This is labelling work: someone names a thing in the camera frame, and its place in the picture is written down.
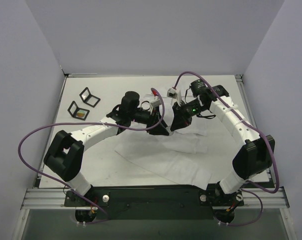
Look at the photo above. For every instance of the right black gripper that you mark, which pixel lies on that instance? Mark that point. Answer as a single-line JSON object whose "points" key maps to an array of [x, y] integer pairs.
{"points": [[178, 115]]}

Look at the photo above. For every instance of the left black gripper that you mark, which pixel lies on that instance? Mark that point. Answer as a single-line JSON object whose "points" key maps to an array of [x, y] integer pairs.
{"points": [[154, 120]]}

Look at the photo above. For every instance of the white garment shirt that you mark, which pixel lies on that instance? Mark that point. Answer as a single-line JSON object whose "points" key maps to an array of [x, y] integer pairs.
{"points": [[166, 156]]}

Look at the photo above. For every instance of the colourful painted round brooch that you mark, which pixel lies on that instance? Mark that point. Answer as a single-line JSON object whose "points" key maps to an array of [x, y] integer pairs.
{"points": [[80, 114]]}

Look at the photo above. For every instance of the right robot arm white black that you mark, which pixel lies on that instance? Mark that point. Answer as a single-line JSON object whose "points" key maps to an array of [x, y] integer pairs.
{"points": [[254, 152]]}

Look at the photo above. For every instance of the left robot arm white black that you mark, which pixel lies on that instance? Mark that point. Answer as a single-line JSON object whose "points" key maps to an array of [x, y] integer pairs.
{"points": [[65, 154]]}

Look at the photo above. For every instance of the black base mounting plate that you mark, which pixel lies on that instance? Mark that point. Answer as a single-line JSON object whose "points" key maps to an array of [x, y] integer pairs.
{"points": [[154, 202]]}

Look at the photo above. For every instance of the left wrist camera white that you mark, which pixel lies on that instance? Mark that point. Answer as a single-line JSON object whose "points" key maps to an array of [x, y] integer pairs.
{"points": [[155, 102]]}

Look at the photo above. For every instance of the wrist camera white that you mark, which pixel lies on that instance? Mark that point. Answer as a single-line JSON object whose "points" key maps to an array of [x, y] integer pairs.
{"points": [[175, 95], [155, 102]]}

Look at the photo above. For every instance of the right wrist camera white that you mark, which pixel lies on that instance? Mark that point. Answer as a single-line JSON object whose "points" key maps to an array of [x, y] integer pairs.
{"points": [[175, 95]]}

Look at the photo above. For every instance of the black frame stand upper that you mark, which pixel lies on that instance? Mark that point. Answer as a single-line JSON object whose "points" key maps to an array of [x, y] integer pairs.
{"points": [[88, 98]]}

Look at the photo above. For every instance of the black frame stand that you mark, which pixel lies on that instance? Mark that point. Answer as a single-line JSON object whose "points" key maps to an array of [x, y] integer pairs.
{"points": [[73, 109], [88, 98]]}

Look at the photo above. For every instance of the black frame stand lower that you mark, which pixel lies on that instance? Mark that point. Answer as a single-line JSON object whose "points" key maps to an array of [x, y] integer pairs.
{"points": [[73, 109]]}

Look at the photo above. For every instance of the aluminium front rail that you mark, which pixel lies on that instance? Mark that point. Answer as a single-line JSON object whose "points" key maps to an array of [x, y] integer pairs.
{"points": [[43, 199]]}

